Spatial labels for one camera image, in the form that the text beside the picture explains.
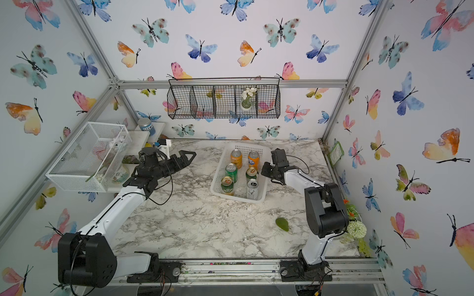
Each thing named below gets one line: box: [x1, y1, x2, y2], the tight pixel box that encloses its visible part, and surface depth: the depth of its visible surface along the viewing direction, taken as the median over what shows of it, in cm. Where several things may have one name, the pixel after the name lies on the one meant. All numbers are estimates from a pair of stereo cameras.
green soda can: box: [224, 162, 239, 184], surface depth 95 cm
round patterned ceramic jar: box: [111, 164, 130, 185], surface depth 83 cm
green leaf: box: [275, 217, 290, 232], surface depth 88 cm
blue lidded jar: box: [137, 117, 157, 136], surface depth 100 cm
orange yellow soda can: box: [230, 148, 243, 170], surface depth 101 cm
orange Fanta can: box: [248, 150, 260, 171], surface depth 100 cm
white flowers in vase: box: [240, 86, 258, 111], surface depth 91 cm
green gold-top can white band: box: [245, 167, 258, 181], surface depth 93 cm
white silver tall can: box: [246, 178, 259, 201], surface depth 85 cm
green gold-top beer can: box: [220, 175, 234, 194], surface depth 90 cm
